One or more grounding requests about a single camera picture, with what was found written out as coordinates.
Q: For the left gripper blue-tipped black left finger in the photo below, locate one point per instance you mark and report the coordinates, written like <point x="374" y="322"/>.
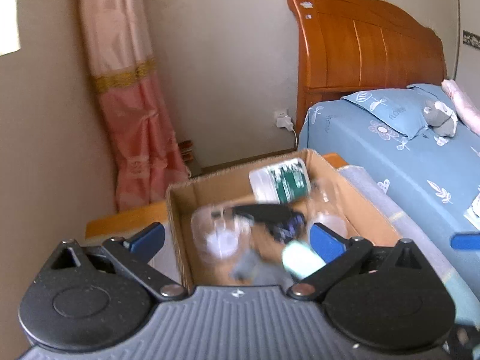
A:
<point x="130" y="258"/>

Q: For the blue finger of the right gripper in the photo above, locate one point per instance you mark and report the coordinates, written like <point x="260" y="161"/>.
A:
<point x="466" y="241"/>

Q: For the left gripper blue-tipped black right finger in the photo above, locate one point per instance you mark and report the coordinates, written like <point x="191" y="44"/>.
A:
<point x="344" y="257"/>

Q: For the mint green oval case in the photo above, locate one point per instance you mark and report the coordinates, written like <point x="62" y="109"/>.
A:
<point x="300" y="260"/>

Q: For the black stapler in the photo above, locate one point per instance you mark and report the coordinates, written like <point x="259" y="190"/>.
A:
<point x="267" y="213"/>

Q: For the clear square plastic container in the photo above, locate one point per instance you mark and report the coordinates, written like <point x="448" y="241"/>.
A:
<point x="220" y="235"/>

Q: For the grey cat figurine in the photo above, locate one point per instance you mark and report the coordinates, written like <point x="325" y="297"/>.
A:
<point x="252" y="268"/>

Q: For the papers on bed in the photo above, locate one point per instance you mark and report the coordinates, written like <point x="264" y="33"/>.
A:
<point x="473" y="212"/>

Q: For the clear plastic jar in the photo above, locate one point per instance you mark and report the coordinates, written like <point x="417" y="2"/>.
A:
<point x="324" y="206"/>

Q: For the black fidget cube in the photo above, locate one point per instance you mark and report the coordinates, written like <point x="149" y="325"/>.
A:
<point x="289" y="229"/>

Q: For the blue floral bed sheet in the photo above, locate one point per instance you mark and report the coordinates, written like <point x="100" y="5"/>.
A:
<point x="433" y="178"/>

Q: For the brown cardboard box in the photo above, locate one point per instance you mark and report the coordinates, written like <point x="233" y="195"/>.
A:
<point x="232" y="185"/>

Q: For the pink curtain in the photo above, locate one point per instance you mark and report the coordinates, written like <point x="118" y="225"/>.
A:
<point x="122" y="65"/>

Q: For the white bottle green label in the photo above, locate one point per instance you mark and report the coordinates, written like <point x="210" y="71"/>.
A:
<point x="281" y="183"/>

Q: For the grey plush toy on bed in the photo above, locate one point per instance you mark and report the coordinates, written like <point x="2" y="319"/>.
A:
<point x="441" y="118"/>

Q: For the pink rolled blanket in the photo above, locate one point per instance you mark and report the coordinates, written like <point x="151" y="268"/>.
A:
<point x="465" y="108"/>

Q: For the blue floral pillow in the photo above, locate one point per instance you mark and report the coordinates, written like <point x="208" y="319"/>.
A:
<point x="399" y="108"/>

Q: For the orange wooden headboard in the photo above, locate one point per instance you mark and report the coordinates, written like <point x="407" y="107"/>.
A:
<point x="345" y="46"/>

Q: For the white wall charger plug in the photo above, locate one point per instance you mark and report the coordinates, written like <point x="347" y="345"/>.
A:
<point x="283" y="120"/>

